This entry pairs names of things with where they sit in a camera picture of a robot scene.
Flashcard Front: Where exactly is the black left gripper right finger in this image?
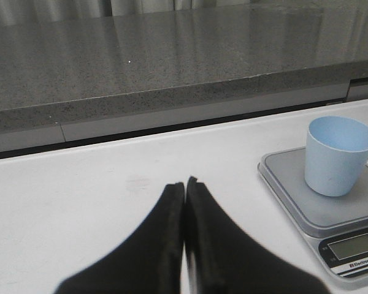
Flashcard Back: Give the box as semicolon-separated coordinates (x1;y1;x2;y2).
185;177;329;293

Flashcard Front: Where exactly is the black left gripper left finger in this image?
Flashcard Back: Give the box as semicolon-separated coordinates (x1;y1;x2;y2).
56;183;185;293

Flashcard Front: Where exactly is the light blue plastic cup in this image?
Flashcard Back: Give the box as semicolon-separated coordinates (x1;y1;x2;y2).
304;116;368;197

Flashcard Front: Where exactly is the silver electronic kitchen scale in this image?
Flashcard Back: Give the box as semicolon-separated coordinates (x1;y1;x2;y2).
258;148;368;283

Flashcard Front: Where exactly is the grey stone counter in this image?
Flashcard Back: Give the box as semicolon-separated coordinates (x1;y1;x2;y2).
0;1;368;157

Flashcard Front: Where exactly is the grey curtain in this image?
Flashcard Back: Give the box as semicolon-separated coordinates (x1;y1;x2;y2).
0;0;255;27

